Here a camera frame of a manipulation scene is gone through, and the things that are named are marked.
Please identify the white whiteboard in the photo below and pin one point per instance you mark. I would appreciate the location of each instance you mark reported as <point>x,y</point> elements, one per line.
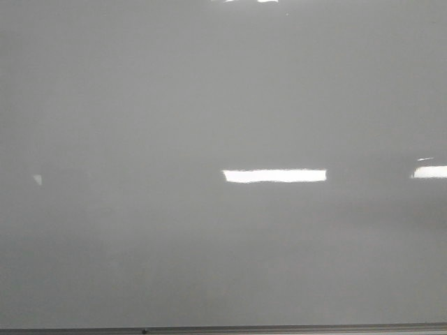
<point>222,163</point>

